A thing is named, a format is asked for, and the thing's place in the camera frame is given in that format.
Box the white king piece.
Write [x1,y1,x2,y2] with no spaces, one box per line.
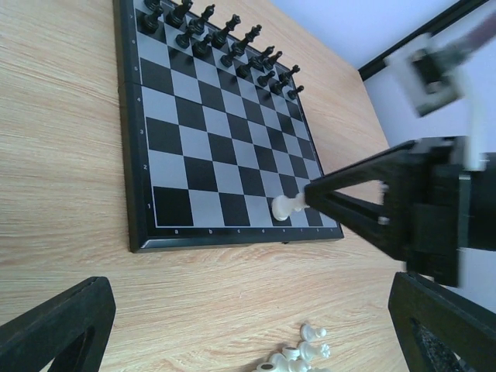
[271,192,308,221]

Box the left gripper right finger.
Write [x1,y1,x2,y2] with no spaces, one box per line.
[388,272,495,371]

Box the white chess piece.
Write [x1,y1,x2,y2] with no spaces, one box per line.
[300,322,327,343]

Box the white chess pieces pile centre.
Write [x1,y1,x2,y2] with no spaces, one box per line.
[254,341,330,372]

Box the black chess pieces row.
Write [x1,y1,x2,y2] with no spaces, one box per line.
[133,1,305,109]

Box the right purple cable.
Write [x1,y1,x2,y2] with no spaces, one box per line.
[437,11,496,59]

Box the black and silver chessboard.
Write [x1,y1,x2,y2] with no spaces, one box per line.
[113,1,343,253]

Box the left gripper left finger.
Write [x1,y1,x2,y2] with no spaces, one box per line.
[1,277,116,371]

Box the black aluminium frame rail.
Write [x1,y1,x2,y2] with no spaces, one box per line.
[358,0,493,82]

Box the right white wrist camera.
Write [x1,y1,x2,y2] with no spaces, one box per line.
[385,33,472,117]

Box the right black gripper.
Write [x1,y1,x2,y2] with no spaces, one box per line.
[304,136,471,287]

